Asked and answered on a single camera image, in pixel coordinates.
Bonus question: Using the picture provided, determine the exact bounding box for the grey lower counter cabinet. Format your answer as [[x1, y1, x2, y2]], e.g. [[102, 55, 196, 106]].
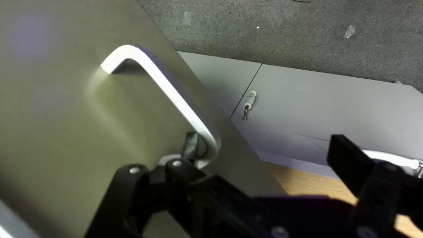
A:
[[181, 52, 423, 176]]

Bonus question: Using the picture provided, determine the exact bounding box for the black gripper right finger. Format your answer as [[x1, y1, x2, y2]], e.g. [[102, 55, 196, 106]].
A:
[[327, 135, 408, 238]]

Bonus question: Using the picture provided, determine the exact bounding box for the small cabinet door latch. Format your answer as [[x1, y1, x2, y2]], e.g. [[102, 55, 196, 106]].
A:
[[242, 92, 258, 121]]

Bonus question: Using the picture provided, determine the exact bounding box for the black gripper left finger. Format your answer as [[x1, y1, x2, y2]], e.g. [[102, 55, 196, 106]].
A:
[[85, 160, 264, 238]]

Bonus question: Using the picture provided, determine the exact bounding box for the beige filing cabinet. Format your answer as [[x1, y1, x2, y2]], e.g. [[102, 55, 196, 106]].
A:
[[0, 0, 283, 238]]

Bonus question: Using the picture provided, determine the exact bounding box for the silver cabinet drawer handle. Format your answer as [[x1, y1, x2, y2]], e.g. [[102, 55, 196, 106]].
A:
[[99, 44, 221, 168]]

